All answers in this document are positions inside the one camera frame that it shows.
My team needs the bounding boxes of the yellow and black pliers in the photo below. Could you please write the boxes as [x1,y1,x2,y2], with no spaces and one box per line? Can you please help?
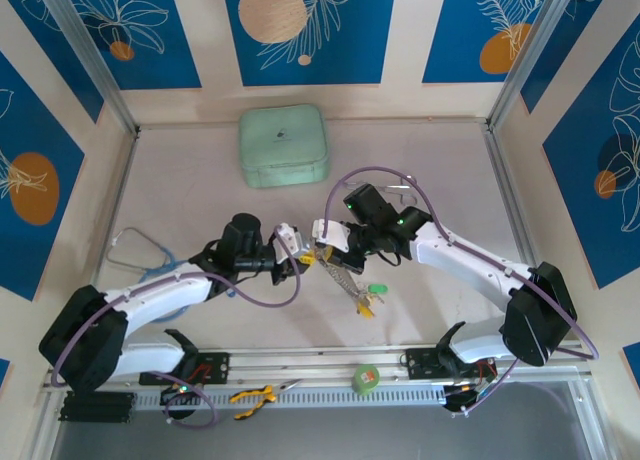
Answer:
[229,379,304,421]

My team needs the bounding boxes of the green tape roll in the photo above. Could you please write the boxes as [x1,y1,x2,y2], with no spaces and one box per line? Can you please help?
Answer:
[351,363,382,395]

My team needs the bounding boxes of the aluminium table side rail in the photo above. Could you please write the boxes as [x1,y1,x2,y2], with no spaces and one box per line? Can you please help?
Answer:
[484,124,609,460]
[27,129,144,460]

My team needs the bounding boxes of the grey slotted cable duct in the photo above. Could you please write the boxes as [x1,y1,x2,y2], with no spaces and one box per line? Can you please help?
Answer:
[134,385,449,410]

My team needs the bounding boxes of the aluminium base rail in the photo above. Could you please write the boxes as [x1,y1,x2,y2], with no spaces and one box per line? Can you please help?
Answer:
[42,347,596,394]

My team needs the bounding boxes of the black extrusion block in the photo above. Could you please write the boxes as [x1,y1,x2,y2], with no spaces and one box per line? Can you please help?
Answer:
[58,391,137,424]

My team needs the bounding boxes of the aluminium frame post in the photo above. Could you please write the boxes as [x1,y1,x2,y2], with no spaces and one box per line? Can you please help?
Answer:
[485,0,577,129]
[37,0,141,136]

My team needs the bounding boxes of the metal forceps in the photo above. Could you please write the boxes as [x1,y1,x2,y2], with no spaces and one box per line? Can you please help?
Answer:
[344,175,419,207]

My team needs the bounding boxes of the grey and blue stethoscope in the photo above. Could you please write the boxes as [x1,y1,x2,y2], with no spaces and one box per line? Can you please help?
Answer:
[107,226,236,325]

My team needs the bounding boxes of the mint green square case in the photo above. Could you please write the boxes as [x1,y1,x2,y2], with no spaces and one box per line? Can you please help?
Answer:
[237,103,332,190]

